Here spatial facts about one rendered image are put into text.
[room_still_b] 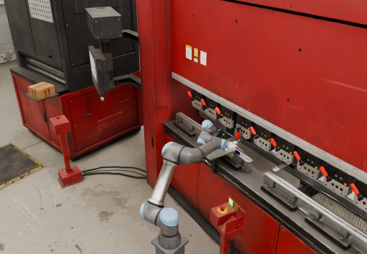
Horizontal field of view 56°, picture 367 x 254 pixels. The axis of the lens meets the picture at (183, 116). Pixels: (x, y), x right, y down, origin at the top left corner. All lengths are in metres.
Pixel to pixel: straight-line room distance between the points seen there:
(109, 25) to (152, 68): 0.53
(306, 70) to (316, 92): 0.14
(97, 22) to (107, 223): 1.94
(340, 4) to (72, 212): 3.12
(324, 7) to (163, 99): 1.89
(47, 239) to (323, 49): 2.91
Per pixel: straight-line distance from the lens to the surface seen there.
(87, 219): 3.80
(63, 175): 4.27
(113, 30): 3.17
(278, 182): 2.63
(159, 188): 2.29
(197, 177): 3.27
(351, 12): 1.96
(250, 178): 2.78
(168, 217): 2.23
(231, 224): 2.53
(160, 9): 3.17
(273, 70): 2.33
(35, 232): 3.82
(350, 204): 2.65
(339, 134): 2.14
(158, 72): 3.30
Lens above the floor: 2.52
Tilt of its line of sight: 27 degrees down
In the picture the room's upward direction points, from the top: straight up
